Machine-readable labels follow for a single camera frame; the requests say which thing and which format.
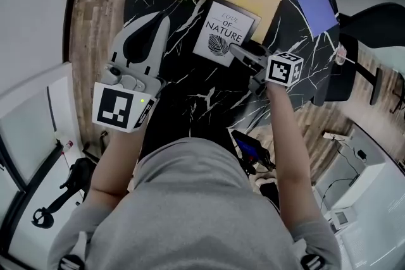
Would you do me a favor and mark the blue paper sheet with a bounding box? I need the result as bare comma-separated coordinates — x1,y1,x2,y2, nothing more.
289,0,340,39

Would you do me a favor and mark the black device with blue screen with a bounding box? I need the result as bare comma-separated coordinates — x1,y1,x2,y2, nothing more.
230,128,277,175

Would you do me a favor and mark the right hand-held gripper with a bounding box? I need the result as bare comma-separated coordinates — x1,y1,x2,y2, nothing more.
228,42,305,99

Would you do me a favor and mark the person's right forearm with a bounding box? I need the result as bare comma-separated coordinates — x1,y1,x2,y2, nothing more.
264,82,318,199

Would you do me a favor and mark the person's left forearm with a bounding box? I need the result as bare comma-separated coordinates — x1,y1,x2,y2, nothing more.
84,121,150,211

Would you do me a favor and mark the black office chair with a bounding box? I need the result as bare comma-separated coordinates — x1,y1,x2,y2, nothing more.
312,2,405,107

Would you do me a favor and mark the white bottle with red cap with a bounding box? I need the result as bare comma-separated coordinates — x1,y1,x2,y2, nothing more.
54,132,75,150

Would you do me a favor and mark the black white printed picture frame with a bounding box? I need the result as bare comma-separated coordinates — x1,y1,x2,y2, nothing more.
192,0,263,68

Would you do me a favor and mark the black controller with strap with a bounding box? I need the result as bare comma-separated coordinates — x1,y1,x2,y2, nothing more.
30,157,94,229

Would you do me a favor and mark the person's grey shirt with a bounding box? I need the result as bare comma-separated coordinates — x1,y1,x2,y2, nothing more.
46,137,343,270

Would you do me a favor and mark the white storage box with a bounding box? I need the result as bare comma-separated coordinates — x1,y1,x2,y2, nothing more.
315,153,387,222

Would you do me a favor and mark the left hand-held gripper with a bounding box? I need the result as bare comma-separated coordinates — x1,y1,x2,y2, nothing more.
91,11,171,134

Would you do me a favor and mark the black shoulder strap buckle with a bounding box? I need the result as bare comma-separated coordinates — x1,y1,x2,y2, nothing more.
58,254,85,270
299,254,325,270

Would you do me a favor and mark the pink round lollipop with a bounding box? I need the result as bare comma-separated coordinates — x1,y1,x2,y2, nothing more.
333,43,357,66

